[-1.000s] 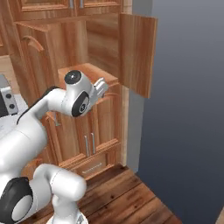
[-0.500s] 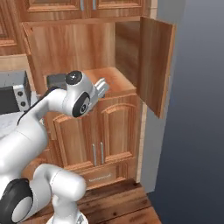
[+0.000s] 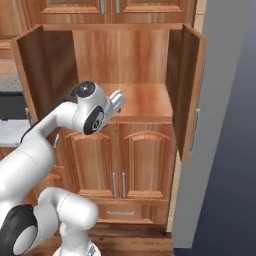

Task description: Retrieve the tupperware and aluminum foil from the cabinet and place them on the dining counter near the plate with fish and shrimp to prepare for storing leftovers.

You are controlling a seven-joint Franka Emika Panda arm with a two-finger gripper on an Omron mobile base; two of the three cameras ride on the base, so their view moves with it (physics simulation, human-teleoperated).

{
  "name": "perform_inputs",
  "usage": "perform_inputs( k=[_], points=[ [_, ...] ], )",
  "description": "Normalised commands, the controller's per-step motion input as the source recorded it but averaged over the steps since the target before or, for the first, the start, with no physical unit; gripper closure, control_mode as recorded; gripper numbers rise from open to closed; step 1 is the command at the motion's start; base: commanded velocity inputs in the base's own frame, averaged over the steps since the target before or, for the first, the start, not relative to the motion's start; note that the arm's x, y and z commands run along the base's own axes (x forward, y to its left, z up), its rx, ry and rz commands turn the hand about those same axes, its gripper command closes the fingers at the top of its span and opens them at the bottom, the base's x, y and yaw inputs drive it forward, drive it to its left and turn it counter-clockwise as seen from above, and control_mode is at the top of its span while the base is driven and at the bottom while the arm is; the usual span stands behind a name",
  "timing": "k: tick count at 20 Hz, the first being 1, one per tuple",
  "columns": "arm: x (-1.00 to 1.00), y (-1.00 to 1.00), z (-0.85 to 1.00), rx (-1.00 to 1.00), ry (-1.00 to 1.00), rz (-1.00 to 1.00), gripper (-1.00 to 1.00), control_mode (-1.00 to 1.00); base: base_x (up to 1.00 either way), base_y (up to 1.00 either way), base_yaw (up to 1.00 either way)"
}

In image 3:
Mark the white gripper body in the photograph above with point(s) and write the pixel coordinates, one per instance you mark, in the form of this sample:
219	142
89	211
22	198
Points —
117	99

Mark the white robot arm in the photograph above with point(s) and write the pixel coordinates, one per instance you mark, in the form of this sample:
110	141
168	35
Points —
30	160

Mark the open wooden cabinet door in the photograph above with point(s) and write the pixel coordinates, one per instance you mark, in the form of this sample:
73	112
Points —
50	66
181	86

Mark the arched-panel wooden cabinet door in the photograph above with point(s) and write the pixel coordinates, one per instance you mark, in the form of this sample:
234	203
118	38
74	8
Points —
146	163
95	163

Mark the black microwave oven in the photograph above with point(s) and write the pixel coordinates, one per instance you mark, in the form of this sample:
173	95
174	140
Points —
11	105

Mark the wooden drawer front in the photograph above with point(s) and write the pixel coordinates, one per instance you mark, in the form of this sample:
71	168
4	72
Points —
140	211

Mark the tall wooden cabinet frame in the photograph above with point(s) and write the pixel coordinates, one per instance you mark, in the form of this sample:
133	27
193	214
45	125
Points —
133	60

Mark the wooden wall cabinet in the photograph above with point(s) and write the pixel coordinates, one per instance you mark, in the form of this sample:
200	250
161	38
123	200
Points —
13	16

